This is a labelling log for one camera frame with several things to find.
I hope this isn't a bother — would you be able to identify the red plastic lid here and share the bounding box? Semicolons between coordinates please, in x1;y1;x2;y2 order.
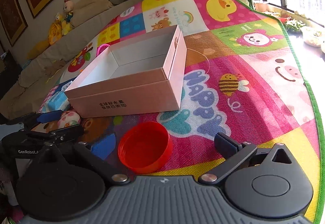
117;122;173;174

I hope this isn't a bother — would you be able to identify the blue tissue packet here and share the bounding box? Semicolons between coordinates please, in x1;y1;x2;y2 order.
40;91;70;113

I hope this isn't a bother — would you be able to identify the pink plastic toy basket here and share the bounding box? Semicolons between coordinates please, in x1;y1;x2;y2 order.
96;43;110;57

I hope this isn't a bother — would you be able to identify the white floral ball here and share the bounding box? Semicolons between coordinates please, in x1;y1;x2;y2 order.
57;111;81;129

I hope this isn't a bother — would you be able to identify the beige sofa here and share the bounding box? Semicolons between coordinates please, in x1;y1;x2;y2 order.
1;0;143;119

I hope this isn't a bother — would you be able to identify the colourful cartoon play mat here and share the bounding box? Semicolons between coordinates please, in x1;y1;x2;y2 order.
49;0;324;223

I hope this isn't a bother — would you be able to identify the yellow plush toy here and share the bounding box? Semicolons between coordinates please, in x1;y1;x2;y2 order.
26;13;63;60

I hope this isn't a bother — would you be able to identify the pink cardboard box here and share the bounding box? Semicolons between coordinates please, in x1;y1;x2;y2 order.
65;25;187;118

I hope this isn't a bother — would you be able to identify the cartoon boy doll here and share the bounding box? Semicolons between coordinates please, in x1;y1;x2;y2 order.
62;0;74;36

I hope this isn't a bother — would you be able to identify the beige cushion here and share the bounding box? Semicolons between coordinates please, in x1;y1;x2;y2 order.
71;0;114;27

